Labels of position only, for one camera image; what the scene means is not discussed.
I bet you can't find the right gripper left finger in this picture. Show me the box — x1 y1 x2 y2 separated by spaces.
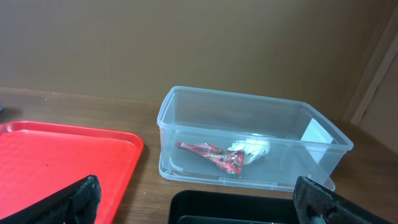
1 175 101 224

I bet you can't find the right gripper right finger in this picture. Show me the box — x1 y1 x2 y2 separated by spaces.
293 176 389 224

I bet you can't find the white napkin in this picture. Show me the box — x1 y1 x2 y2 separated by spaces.
228 133 270 165

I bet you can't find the red snack wrapper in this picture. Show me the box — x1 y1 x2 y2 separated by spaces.
176 142 245 177

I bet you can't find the black waste tray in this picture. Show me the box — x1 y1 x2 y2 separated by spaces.
168 190 299 223

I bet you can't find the red plastic tray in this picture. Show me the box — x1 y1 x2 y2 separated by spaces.
1 121 144 223

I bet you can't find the clear plastic bin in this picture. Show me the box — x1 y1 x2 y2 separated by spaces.
157 86 353 192

